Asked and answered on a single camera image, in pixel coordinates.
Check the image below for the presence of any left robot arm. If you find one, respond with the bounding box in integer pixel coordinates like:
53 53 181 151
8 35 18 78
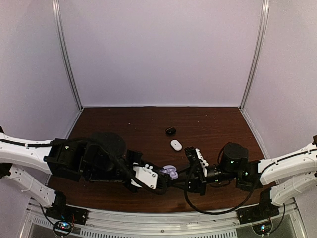
0 132 157 220

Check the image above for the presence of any purple round charging case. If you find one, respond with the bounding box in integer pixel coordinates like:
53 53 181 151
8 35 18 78
160 165 178 180

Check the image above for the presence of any white charging case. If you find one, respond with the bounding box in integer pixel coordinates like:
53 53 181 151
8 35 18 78
170 139 182 151

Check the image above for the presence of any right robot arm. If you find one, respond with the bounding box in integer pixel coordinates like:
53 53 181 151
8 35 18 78
170 140 317 219

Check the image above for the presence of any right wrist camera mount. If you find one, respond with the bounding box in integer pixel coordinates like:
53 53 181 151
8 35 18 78
185 147 209 177

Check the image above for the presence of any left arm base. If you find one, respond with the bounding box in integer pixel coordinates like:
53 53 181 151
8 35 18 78
42 205 89 238

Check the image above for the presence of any front aluminium rail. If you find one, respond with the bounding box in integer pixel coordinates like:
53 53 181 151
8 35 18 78
18 202 307 238

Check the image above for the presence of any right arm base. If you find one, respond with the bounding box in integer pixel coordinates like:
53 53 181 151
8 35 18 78
237 204 279 236

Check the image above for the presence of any aluminium frame post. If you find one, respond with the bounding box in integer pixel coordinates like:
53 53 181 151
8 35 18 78
239 0 270 111
52 0 83 111

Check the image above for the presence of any black charging case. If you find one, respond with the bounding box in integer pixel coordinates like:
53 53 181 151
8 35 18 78
165 127 176 136

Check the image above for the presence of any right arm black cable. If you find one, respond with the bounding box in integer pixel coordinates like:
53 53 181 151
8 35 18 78
183 158 263 215

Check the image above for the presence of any left aluminium frame post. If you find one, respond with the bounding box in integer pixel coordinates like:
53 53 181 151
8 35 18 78
52 0 83 111

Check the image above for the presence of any right aluminium frame post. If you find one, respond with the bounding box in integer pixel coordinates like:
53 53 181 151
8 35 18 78
239 0 270 111

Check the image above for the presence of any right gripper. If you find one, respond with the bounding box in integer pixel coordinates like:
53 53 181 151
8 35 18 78
167 162 238 196

